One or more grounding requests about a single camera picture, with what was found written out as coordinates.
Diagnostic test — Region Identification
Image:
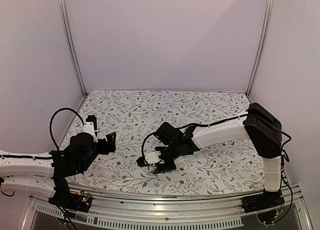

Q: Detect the white remote control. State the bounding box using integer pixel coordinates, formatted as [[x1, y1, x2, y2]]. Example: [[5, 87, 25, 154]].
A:
[[155, 157, 183, 167]]

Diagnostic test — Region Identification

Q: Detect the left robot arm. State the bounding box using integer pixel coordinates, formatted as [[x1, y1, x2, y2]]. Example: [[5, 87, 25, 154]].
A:
[[0, 132, 116, 207]]

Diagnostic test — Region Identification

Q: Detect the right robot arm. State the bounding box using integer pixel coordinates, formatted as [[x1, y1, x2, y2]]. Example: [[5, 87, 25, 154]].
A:
[[145, 103, 292, 208]]

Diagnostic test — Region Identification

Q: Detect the floral patterned table mat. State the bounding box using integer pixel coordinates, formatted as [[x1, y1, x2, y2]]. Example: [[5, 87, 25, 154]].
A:
[[60, 90, 265, 196]]

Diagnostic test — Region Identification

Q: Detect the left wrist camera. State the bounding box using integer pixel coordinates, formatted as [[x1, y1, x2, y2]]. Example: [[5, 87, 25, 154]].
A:
[[82, 115, 98, 143]]

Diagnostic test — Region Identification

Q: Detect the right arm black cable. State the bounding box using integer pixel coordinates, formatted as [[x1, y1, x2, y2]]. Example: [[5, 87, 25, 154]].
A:
[[140, 132, 158, 161]]

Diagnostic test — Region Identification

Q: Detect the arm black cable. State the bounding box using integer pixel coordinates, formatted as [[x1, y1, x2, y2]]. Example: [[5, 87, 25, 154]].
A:
[[48, 107, 86, 151], [140, 132, 158, 161]]

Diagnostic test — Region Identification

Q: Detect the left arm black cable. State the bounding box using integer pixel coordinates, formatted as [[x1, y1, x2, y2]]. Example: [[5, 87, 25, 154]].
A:
[[48, 107, 86, 151]]

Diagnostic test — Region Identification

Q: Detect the aluminium front rail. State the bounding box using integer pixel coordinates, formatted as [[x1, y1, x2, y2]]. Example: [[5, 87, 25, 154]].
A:
[[21, 184, 316, 230]]

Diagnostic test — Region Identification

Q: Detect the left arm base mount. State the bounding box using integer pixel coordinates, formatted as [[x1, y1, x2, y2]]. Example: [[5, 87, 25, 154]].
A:
[[48, 187, 93, 213]]

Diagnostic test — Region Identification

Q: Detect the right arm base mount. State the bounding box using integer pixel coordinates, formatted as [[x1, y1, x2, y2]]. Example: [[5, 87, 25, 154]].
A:
[[241, 189, 285, 225]]

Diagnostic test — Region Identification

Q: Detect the left aluminium post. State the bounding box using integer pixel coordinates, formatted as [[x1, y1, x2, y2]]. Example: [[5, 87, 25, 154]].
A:
[[58, 0, 88, 98]]

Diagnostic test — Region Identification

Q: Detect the aluminium post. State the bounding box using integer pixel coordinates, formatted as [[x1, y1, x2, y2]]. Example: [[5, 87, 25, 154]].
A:
[[245, 0, 274, 100], [58, 0, 88, 98]]

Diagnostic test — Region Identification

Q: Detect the right aluminium post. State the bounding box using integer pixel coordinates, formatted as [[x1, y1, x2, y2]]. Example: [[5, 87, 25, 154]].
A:
[[245, 0, 274, 100]]

